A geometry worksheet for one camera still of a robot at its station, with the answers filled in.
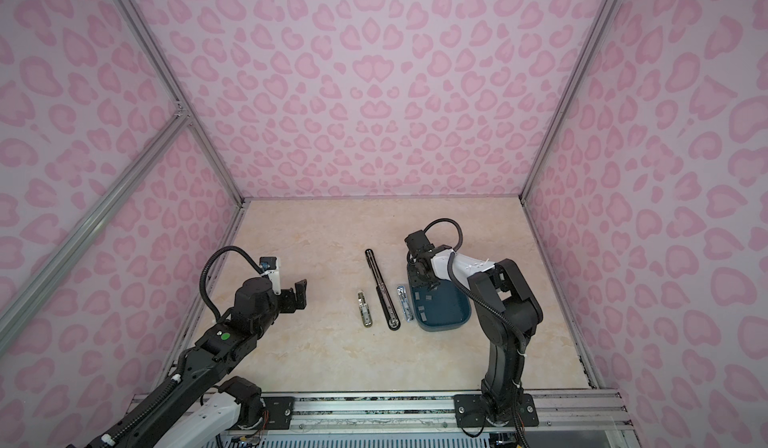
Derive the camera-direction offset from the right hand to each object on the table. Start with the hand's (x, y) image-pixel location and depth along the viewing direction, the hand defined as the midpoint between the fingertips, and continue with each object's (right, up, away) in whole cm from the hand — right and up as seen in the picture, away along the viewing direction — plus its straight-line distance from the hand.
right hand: (423, 274), depth 97 cm
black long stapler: (-11, -8, -7) cm, 15 cm away
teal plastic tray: (+5, -9, -6) cm, 12 cm away
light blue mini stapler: (-6, -9, -6) cm, 12 cm away
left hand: (-37, +2, -17) cm, 41 cm away
